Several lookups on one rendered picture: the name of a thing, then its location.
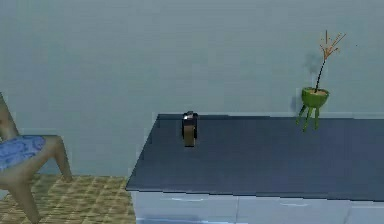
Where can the dark-topped white chest of drawers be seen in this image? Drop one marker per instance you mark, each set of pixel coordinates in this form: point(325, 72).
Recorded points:
point(266, 160)

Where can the house plant in green pot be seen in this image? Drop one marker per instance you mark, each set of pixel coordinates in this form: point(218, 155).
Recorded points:
point(313, 98)

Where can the wooden chair with blue cushion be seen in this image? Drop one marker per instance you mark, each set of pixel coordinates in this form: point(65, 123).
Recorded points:
point(20, 156)

